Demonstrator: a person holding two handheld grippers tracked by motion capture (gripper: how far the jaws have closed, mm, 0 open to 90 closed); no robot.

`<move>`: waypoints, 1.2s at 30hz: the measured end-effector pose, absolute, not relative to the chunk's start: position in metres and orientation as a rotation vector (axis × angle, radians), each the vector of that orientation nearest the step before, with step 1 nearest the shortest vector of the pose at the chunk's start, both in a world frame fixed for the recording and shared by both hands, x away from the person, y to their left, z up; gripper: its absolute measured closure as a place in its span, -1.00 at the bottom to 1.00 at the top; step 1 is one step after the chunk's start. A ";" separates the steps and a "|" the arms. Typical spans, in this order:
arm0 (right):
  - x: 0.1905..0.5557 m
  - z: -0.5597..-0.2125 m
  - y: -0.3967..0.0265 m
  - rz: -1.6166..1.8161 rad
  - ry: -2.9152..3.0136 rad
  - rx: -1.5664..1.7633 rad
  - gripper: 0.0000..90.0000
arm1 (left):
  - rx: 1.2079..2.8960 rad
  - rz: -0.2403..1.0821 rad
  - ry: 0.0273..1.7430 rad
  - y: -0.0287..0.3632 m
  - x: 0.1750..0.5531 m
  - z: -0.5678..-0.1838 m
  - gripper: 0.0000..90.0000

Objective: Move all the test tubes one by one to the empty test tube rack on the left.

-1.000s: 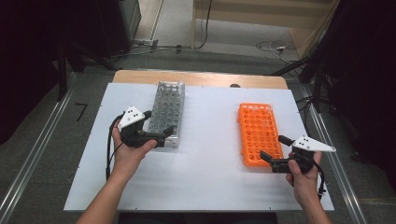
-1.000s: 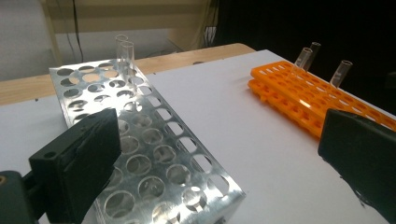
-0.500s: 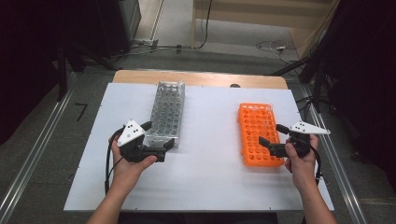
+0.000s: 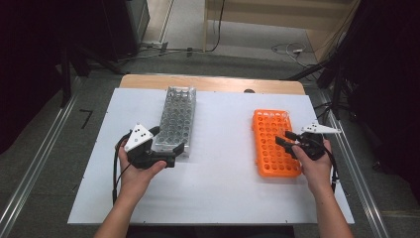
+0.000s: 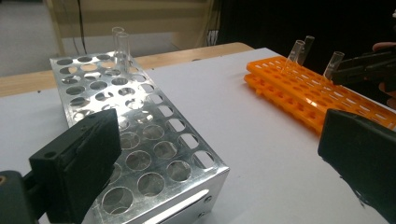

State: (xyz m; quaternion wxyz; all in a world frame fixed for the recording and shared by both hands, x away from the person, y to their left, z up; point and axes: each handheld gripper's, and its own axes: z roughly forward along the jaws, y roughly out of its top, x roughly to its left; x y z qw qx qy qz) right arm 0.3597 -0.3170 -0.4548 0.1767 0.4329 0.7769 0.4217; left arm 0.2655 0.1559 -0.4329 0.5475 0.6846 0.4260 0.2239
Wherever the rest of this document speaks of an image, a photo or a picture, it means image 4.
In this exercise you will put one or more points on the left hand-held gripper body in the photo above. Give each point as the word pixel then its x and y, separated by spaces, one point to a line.
pixel 138 139

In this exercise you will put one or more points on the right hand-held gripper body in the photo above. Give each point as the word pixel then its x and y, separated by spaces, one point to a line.
pixel 313 145

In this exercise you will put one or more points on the clear glass test tube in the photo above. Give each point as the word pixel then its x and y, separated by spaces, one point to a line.
pixel 286 114

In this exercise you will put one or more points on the clear test tube rack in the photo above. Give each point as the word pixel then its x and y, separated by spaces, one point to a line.
pixel 176 115

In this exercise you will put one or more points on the orange plastic test tube rack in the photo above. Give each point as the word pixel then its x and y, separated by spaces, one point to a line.
pixel 280 174

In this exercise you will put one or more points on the person's right hand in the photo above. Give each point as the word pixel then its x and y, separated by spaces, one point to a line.
pixel 317 172

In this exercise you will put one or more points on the person's left hand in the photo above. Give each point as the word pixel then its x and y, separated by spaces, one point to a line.
pixel 135 181

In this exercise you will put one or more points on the white board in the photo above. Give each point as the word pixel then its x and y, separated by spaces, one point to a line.
pixel 224 165

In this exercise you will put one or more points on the black metal stand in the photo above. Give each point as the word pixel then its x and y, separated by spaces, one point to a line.
pixel 335 86
pixel 67 72

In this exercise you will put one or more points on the wooden table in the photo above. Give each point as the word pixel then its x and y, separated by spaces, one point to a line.
pixel 211 83

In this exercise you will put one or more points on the dark curtain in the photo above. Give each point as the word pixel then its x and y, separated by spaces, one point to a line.
pixel 389 82

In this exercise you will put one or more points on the dark cabinet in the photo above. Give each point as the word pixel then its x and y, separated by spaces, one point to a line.
pixel 128 26

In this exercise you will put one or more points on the metal floor rail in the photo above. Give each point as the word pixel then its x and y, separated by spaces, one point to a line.
pixel 356 172
pixel 36 158

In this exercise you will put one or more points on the light wooden furniture frame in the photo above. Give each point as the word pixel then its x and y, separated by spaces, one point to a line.
pixel 264 20

